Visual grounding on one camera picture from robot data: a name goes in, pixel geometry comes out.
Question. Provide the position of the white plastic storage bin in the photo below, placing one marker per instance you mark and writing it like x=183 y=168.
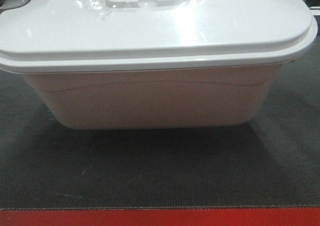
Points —
x=155 y=99

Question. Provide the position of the white bin lid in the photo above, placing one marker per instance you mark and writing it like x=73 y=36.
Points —
x=62 y=36

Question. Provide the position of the black table mat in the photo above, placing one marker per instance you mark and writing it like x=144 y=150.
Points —
x=265 y=162

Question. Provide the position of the red table edge strip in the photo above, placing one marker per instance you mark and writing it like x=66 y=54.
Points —
x=309 y=216

